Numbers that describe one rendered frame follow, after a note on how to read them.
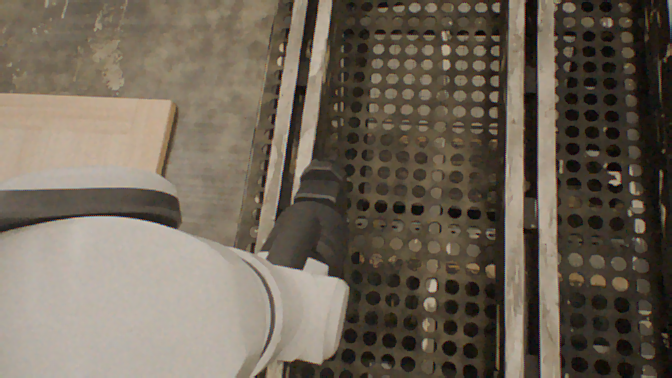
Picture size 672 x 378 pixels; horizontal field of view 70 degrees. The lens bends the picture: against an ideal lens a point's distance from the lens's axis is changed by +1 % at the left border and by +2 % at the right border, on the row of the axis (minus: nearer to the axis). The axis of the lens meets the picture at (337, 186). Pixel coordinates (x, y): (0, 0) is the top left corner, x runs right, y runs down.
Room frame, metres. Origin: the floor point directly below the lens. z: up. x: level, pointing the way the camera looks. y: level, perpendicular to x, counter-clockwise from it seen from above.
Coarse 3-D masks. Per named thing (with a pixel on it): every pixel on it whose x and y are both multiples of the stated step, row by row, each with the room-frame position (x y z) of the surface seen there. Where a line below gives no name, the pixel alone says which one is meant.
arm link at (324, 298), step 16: (288, 272) 0.30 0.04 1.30; (304, 272) 0.31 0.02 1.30; (304, 288) 0.29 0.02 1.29; (320, 288) 0.30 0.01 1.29; (336, 288) 0.31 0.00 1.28; (304, 304) 0.29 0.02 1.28; (320, 304) 0.29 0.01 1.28; (336, 304) 0.30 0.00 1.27; (304, 320) 0.28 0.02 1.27; (320, 320) 0.29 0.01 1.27; (336, 320) 0.30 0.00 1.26; (304, 336) 0.28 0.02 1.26; (320, 336) 0.28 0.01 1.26; (336, 336) 0.31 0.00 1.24; (288, 352) 0.27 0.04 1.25; (304, 352) 0.28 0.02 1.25; (320, 352) 0.28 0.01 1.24
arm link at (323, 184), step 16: (320, 160) 0.55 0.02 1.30; (304, 176) 0.54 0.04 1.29; (320, 176) 0.53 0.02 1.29; (336, 176) 0.53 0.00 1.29; (304, 192) 0.50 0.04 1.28; (320, 192) 0.50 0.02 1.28; (336, 192) 0.51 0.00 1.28; (288, 208) 0.48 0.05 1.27; (320, 208) 0.47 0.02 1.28; (336, 208) 0.50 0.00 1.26; (320, 224) 0.44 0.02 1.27; (336, 224) 0.46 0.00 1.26
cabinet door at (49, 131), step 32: (0, 96) 0.81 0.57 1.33; (32, 96) 0.80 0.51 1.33; (64, 96) 0.79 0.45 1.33; (0, 128) 0.77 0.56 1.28; (32, 128) 0.76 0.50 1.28; (64, 128) 0.75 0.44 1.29; (96, 128) 0.74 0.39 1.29; (128, 128) 0.74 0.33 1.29; (160, 128) 0.73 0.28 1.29; (0, 160) 0.73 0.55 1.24; (32, 160) 0.73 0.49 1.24; (64, 160) 0.72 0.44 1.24; (96, 160) 0.71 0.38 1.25; (128, 160) 0.70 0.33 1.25; (160, 160) 0.70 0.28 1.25
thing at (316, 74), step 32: (320, 0) 0.77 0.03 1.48; (320, 32) 0.73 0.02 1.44; (288, 64) 0.71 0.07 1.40; (320, 64) 0.70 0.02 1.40; (288, 96) 0.67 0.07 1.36; (320, 96) 0.67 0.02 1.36; (288, 128) 0.64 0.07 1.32; (320, 128) 0.67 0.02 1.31; (288, 160) 0.63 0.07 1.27; (288, 192) 0.59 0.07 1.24
